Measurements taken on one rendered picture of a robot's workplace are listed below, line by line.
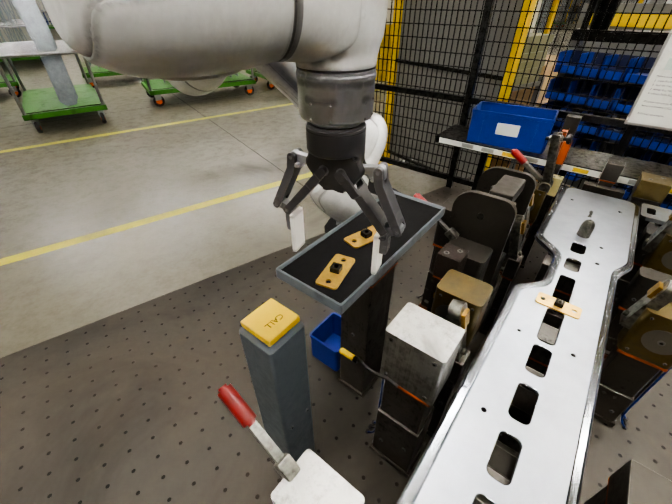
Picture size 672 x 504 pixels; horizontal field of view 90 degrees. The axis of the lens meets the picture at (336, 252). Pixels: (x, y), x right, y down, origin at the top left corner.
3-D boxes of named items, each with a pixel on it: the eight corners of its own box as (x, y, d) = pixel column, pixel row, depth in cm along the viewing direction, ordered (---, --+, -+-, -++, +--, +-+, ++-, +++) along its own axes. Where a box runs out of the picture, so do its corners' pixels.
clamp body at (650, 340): (626, 437, 79) (731, 343, 58) (569, 407, 85) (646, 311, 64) (628, 415, 83) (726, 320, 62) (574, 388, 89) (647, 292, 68)
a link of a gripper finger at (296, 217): (293, 215, 51) (289, 214, 51) (296, 252, 55) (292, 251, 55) (302, 206, 53) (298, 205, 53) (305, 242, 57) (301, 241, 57)
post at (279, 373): (294, 485, 71) (270, 359, 45) (270, 460, 75) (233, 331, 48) (318, 454, 76) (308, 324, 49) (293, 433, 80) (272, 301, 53)
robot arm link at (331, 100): (358, 76, 33) (356, 137, 36) (387, 63, 39) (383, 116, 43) (279, 70, 36) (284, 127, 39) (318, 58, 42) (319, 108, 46)
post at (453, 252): (427, 376, 91) (460, 262, 67) (411, 367, 94) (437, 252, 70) (435, 364, 95) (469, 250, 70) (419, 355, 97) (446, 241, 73)
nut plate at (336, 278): (335, 290, 52) (335, 285, 51) (314, 283, 53) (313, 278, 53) (356, 260, 58) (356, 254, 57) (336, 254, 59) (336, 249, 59)
